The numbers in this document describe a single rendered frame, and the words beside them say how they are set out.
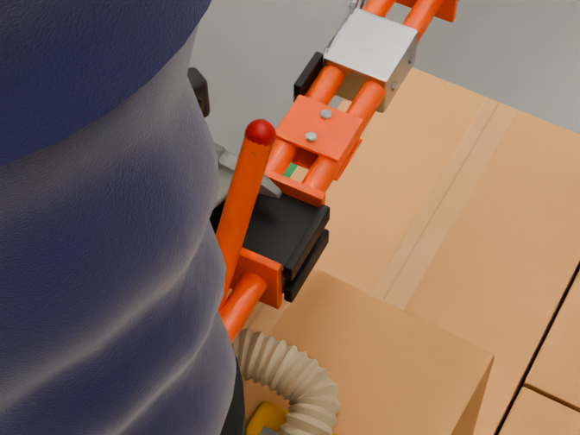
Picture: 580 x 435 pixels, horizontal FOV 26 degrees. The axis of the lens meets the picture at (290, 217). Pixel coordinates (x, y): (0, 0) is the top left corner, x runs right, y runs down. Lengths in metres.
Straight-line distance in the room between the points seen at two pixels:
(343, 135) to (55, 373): 0.54
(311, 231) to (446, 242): 0.69
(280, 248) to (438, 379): 0.20
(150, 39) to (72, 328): 0.15
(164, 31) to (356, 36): 0.71
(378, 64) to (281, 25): 1.53
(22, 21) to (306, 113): 0.70
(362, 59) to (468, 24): 1.56
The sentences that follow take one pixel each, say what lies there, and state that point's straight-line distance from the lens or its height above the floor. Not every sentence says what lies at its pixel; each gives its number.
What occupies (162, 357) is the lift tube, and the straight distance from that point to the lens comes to 0.59.
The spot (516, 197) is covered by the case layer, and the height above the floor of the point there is 0.54.
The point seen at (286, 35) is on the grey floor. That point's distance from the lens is 2.62.
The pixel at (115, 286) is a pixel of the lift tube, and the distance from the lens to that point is 0.51.
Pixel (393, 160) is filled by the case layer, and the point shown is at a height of 0.54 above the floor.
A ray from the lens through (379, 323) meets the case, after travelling 1.12.
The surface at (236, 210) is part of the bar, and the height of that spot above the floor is 1.15.
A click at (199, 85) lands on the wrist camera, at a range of 1.08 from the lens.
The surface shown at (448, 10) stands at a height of 1.06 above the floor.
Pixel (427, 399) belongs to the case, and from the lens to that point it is 1.09.
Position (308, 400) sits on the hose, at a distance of 1.00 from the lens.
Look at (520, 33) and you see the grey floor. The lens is 2.66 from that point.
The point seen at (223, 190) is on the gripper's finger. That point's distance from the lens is 0.99.
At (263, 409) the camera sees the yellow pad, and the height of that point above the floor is 0.96.
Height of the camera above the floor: 1.92
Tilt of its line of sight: 55 degrees down
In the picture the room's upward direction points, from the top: straight up
